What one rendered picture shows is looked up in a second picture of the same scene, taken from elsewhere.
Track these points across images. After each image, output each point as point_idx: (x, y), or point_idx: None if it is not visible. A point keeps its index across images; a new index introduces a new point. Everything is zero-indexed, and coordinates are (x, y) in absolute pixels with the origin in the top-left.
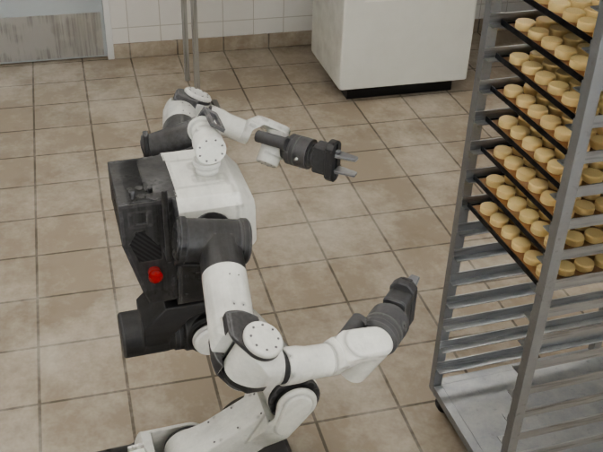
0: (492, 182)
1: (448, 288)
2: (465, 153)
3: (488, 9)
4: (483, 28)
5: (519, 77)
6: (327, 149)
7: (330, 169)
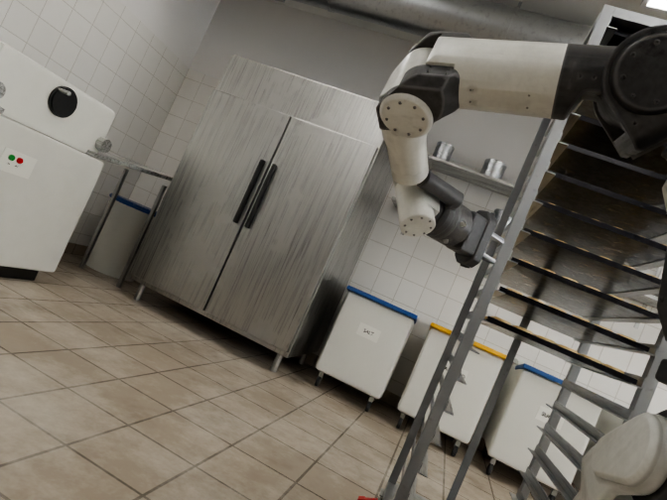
0: (520, 293)
1: (439, 421)
2: (498, 263)
3: (560, 128)
4: (548, 144)
5: (594, 190)
6: (492, 219)
7: (484, 248)
